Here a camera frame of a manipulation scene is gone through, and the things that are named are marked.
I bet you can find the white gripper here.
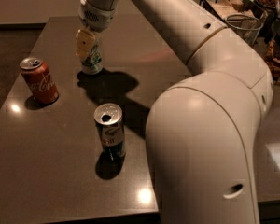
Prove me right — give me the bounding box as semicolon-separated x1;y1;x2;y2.
76;0;115;60

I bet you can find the green white 7up can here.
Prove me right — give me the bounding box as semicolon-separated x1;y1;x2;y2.
81;42;103;75

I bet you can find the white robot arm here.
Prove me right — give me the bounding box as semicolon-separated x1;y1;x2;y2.
79;0;273;224

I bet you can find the red coke can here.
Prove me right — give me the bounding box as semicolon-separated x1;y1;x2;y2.
20;57;59;105

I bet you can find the silver blue energy drink can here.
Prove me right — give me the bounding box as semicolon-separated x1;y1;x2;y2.
93;103;126;161

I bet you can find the clear glass cup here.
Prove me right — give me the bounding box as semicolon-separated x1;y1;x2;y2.
225;14;262;47

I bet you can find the black wire basket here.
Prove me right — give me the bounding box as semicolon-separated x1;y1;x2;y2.
200;0;254;21

